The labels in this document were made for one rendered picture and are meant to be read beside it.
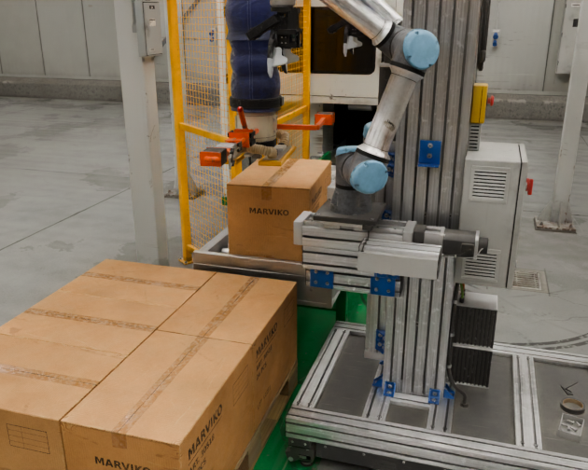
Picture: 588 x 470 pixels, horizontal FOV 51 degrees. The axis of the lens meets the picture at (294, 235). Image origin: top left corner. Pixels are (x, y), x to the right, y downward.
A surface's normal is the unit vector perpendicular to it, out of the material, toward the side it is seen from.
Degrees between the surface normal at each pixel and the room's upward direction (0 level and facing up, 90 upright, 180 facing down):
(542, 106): 90
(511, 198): 90
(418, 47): 83
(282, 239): 90
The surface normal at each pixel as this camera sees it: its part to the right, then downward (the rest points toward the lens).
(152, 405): 0.00, -0.94
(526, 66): -0.30, 0.32
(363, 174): 0.20, 0.45
